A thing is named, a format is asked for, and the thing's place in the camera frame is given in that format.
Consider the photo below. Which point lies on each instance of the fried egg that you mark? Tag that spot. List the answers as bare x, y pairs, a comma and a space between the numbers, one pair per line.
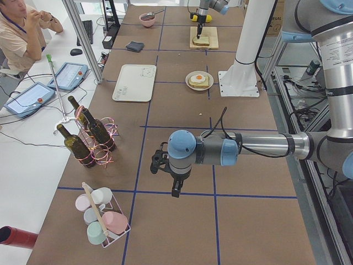
197, 78

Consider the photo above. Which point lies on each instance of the pink cup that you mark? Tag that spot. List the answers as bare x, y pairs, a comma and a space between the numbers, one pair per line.
115, 222

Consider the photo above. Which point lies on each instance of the black keyboard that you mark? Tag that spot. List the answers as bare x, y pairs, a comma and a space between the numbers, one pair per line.
88, 27

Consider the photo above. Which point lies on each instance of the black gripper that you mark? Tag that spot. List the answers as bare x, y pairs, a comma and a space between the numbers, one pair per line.
177, 176
199, 19

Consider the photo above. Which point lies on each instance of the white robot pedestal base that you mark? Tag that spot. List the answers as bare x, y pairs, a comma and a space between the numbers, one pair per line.
240, 79

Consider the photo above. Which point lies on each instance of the seated person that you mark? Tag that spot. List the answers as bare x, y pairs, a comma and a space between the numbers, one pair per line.
22, 40

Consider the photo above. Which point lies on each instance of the yellow lemon right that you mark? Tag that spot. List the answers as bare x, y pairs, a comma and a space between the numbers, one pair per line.
208, 18

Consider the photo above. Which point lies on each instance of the copper wire bottle rack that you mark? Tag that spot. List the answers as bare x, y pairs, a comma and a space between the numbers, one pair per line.
100, 153

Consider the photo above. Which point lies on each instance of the cream bear tray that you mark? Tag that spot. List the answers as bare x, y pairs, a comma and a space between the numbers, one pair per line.
135, 83

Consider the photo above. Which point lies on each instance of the red cylinder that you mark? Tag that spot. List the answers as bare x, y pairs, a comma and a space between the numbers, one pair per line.
15, 237

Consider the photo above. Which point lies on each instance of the blue teach pendant near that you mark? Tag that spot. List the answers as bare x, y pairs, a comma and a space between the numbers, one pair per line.
30, 100

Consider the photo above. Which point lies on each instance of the black computer mouse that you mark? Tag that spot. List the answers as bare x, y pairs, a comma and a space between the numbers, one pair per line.
76, 52

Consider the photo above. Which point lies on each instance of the dark wine bottle upper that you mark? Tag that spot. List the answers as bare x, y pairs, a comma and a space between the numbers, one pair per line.
78, 148

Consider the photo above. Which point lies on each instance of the metal scoop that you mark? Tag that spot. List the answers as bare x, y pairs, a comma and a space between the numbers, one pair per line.
153, 13

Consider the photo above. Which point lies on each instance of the white round plate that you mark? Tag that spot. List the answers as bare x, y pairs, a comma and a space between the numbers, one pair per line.
203, 73

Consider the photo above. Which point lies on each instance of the white wire cup rack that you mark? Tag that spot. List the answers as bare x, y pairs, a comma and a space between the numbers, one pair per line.
102, 214

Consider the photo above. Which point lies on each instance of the bread slice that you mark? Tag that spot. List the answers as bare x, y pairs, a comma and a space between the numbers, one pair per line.
202, 41
200, 85

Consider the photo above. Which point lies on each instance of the blue teach pendant far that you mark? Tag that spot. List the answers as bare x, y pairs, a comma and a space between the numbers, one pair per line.
70, 75

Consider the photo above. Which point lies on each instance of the wooden cutting board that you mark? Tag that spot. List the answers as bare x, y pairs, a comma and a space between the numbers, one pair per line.
209, 31

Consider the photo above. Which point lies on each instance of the mint green cup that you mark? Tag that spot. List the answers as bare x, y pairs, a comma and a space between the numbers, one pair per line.
95, 233

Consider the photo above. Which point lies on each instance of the dark wine bottle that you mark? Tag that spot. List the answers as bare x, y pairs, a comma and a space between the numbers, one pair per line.
99, 131
78, 148

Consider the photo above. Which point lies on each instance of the dark wine bottle lower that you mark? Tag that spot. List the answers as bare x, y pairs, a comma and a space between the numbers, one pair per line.
99, 131

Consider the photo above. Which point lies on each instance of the yellow lemon left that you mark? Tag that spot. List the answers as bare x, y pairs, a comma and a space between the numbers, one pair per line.
193, 17

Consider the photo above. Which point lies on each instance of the pink bowl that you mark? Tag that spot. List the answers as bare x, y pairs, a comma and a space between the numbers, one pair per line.
147, 20

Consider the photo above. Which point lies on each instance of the aluminium frame post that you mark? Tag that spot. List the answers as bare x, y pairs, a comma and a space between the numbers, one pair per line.
75, 19

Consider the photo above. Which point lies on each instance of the yellow lemon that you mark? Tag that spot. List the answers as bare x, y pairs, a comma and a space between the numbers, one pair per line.
193, 17
208, 18

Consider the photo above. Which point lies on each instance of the blue teach pendant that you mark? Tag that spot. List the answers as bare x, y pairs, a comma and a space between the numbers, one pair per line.
30, 100
70, 75

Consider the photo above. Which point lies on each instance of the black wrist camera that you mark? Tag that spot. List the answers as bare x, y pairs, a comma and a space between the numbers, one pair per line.
160, 160

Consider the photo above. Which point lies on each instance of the grey folded cloth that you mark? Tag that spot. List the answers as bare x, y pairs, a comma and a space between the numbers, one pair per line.
135, 46

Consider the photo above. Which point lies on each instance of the bread slice under egg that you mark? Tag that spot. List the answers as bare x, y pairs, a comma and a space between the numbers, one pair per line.
200, 85

